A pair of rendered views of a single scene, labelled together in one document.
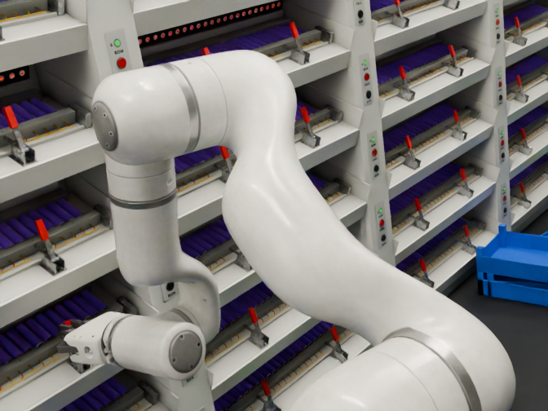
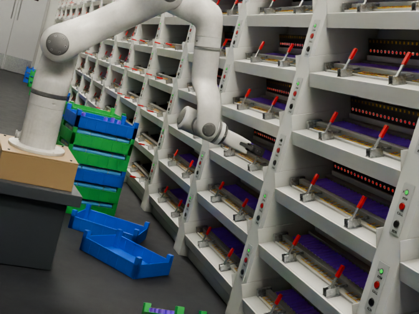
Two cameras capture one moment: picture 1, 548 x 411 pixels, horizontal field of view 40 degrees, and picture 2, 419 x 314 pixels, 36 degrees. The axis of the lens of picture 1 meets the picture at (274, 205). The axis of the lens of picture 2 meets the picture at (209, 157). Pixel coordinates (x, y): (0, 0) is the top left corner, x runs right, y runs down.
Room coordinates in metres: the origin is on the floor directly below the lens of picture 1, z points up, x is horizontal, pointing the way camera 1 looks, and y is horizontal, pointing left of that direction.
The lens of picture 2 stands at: (2.01, -1.81, 0.75)
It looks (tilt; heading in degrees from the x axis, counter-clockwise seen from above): 6 degrees down; 115
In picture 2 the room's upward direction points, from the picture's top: 16 degrees clockwise
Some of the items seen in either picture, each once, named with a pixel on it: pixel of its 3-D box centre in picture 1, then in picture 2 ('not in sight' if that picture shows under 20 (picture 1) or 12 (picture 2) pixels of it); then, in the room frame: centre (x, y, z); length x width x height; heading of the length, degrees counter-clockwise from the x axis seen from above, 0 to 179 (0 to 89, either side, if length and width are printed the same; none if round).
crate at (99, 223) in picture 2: not in sight; (110, 224); (0.53, 0.56, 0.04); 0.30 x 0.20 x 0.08; 18
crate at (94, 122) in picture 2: not in sight; (101, 121); (0.23, 0.72, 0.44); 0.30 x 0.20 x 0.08; 54
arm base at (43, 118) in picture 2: not in sight; (42, 121); (0.57, -0.08, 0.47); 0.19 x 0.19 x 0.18
